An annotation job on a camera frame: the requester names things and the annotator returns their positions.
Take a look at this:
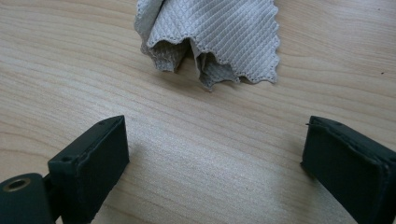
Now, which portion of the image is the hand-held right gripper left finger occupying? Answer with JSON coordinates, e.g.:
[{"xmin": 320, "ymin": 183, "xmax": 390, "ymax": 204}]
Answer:
[{"xmin": 47, "ymin": 115, "xmax": 131, "ymax": 224}]

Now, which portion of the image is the grey cloth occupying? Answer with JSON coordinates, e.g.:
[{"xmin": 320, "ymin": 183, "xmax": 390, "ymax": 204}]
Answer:
[{"xmin": 134, "ymin": 0, "xmax": 280, "ymax": 91}]

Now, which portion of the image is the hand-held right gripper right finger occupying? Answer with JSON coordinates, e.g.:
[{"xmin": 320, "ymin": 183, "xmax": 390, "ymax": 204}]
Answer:
[{"xmin": 300, "ymin": 115, "xmax": 396, "ymax": 224}]

